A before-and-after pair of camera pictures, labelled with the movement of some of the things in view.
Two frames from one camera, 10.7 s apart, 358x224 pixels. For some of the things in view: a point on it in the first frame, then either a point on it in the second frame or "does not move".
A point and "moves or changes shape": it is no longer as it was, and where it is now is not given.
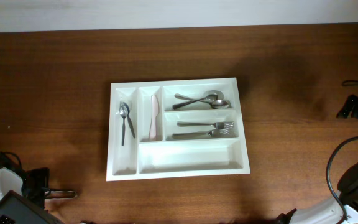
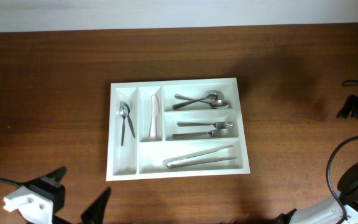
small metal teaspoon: (126, 104) does not move
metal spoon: (217, 104) -> (211, 97)
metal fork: (221, 124) does not move
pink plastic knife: (155, 110) does not move
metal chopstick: (60, 192) moves or changes shape
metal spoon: (210, 96) does not move
